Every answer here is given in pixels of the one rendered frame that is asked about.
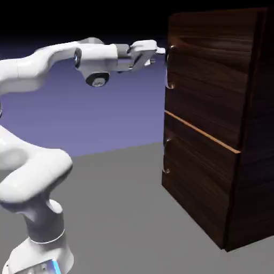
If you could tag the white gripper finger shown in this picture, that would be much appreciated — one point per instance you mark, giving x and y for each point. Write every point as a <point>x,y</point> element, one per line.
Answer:
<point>150,61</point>
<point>160,50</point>

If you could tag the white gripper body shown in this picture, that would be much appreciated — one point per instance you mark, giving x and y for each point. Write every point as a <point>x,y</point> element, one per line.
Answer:
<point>143,52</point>

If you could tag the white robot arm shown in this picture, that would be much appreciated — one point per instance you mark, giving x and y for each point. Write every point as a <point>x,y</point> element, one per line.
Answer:
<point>92,56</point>

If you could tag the dark wood cabinet door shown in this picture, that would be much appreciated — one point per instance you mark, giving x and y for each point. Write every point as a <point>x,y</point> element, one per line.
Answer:
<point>207,85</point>
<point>199,177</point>

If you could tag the dark wood cabinet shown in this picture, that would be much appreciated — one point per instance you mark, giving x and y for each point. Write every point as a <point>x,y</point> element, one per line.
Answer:
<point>216,128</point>

